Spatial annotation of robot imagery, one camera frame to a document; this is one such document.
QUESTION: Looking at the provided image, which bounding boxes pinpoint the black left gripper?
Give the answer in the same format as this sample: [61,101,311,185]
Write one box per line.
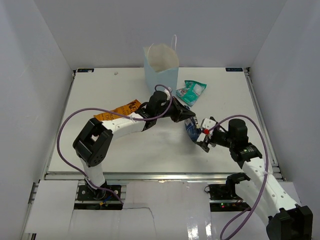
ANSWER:
[155,96,195,123]

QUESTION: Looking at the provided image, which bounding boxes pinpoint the blue Kettle chips bag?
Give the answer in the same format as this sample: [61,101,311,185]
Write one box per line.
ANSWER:
[184,116,202,143]

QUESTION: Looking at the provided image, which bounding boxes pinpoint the orange Kettle chips bag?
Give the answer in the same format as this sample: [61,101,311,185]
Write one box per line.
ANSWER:
[94,99,141,121]

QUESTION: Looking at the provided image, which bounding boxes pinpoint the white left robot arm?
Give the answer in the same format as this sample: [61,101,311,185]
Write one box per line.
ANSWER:
[72,90,196,200]

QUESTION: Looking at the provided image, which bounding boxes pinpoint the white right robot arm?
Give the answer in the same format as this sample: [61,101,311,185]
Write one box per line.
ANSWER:
[196,115,313,240]

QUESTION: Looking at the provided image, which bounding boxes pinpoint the light blue paper bag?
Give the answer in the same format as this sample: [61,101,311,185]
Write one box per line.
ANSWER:
[143,35,180,95]

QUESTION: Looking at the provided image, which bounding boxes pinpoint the white front cover paper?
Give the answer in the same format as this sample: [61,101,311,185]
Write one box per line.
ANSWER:
[24,180,313,240]

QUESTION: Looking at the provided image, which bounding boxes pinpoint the teal snack packet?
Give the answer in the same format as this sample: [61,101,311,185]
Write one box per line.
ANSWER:
[176,80,207,107]

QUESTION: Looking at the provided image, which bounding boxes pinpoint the blue label sticker right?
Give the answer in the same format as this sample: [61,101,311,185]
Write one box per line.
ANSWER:
[225,67,243,72]

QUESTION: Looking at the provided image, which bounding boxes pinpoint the blue label sticker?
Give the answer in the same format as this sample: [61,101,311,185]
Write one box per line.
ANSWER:
[225,67,243,72]
[76,68,95,73]

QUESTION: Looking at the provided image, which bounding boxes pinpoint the blue label sticker left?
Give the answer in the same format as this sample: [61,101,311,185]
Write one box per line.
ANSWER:
[76,68,95,73]

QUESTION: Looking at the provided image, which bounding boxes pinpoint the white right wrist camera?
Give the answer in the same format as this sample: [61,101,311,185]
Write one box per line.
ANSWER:
[200,118,217,135]

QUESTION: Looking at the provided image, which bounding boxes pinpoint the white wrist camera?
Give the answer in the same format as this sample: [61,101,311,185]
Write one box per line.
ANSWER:
[164,87,175,97]
[200,118,217,135]

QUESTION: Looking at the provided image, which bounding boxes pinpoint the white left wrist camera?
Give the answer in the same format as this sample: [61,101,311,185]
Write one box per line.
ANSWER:
[164,87,175,97]

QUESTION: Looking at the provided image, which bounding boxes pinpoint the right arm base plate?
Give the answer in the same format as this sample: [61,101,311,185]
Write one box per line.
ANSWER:
[204,184,249,212]

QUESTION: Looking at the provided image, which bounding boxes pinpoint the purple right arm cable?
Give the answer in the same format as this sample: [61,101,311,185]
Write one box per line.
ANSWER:
[209,114,270,240]

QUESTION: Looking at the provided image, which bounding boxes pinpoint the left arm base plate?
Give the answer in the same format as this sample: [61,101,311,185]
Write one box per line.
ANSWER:
[74,183,123,211]

